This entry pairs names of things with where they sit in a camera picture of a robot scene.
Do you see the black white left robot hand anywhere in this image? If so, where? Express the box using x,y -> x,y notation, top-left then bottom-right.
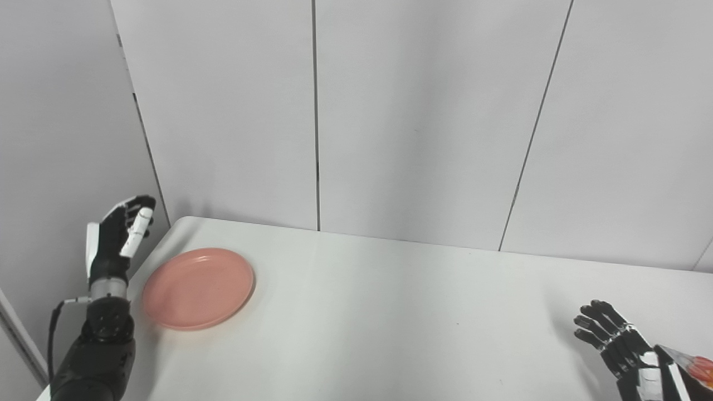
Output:
85,195 -> 157,287

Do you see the pink round plate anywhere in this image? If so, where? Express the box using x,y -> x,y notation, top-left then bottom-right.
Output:
141,248 -> 256,331

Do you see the chocolate cake slice with fruit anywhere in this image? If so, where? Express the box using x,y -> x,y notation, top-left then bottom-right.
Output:
655,344 -> 713,401

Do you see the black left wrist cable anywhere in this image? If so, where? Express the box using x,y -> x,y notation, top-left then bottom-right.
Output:
47,297 -> 91,386

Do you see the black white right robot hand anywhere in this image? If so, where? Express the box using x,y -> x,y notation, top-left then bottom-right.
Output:
574,300 -> 691,401

